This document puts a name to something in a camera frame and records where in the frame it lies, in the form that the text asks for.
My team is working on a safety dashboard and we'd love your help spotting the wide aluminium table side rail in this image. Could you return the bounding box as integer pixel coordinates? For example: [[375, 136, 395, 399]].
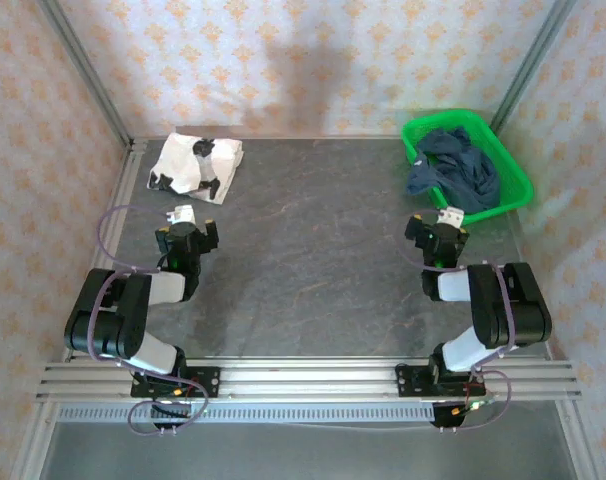
[[62, 139, 149, 362]]

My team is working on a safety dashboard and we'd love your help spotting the green plastic basket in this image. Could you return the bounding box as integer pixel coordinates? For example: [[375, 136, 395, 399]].
[[400, 108, 535, 226]]

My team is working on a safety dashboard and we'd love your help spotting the aluminium frame leg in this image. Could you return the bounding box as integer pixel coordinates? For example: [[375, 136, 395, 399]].
[[12, 399, 59, 480], [555, 399, 602, 480]]

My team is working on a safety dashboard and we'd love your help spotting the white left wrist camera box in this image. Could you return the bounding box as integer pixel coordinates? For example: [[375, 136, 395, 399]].
[[165, 204, 197, 226]]

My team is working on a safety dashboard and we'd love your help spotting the aluminium left frame post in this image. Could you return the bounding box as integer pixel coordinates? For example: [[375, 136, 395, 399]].
[[35, 0, 134, 146]]

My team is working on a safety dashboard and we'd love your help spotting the aluminium cross rail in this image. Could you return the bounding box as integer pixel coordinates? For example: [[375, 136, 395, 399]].
[[35, 359, 582, 402]]

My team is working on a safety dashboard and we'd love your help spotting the aluminium table back rail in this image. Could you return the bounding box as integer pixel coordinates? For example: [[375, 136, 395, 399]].
[[130, 133, 409, 142]]

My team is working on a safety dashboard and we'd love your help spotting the grey slotted cable duct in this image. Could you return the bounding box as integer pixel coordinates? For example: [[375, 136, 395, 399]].
[[57, 403, 437, 424]]

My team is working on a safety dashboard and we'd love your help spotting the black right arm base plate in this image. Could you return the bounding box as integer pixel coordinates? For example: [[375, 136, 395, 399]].
[[395, 363, 487, 400]]

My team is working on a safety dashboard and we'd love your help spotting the white t-shirt with black print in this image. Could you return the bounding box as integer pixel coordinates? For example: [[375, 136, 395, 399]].
[[146, 132, 246, 205]]

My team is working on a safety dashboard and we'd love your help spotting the aluminium right frame post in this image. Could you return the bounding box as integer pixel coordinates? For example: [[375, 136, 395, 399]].
[[490, 0, 579, 134]]

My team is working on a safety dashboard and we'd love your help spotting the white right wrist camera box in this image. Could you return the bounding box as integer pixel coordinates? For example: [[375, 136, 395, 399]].
[[436, 206, 466, 229]]

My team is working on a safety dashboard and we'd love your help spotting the dark blue t-shirt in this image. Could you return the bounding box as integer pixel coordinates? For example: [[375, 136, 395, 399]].
[[405, 125, 502, 214]]

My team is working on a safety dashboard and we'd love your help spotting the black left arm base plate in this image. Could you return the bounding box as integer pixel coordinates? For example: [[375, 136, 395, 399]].
[[130, 366, 222, 400]]

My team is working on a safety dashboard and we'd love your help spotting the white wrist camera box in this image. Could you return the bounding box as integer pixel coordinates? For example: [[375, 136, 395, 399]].
[[165, 204, 197, 226], [436, 206, 466, 229]]

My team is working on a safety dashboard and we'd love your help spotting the aluminium frame post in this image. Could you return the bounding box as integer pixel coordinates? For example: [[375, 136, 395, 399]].
[[490, 0, 579, 134], [35, 0, 134, 146]]

